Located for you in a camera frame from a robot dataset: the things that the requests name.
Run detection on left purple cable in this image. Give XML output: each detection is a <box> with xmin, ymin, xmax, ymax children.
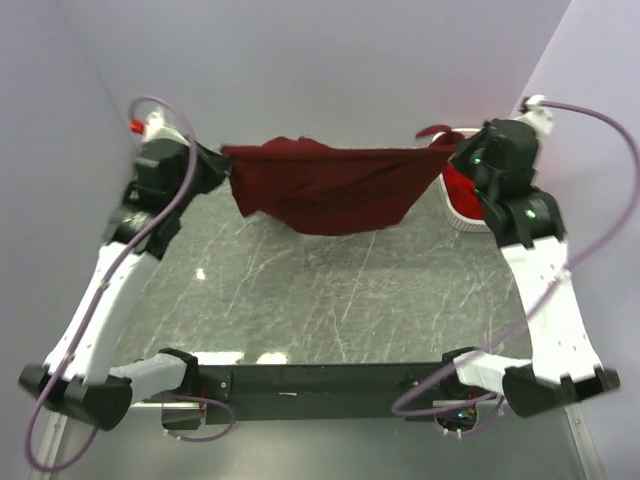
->
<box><xmin>25</xmin><ymin>97</ymin><xmax>239</xmax><ymax>472</ymax></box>

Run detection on white plastic laundry basket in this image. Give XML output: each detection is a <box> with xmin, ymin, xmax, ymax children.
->
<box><xmin>429</xmin><ymin>127</ymin><xmax>494</xmax><ymax>235</ymax></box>

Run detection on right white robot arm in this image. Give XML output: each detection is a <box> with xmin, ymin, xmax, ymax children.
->
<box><xmin>451</xmin><ymin>119</ymin><xmax>621</xmax><ymax>418</ymax></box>

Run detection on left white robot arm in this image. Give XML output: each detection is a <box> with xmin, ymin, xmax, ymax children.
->
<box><xmin>19</xmin><ymin>139</ymin><xmax>232</xmax><ymax>431</ymax></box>

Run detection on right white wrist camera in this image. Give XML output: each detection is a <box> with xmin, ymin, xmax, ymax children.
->
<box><xmin>516</xmin><ymin>95</ymin><xmax>555</xmax><ymax>139</ymax></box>

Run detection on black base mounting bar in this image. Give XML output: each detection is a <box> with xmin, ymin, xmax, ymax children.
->
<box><xmin>159</xmin><ymin>362</ymin><xmax>481</xmax><ymax>431</ymax></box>

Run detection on maroon t shirt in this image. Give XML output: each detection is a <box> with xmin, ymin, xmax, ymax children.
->
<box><xmin>221</xmin><ymin>132</ymin><xmax>462</xmax><ymax>236</ymax></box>

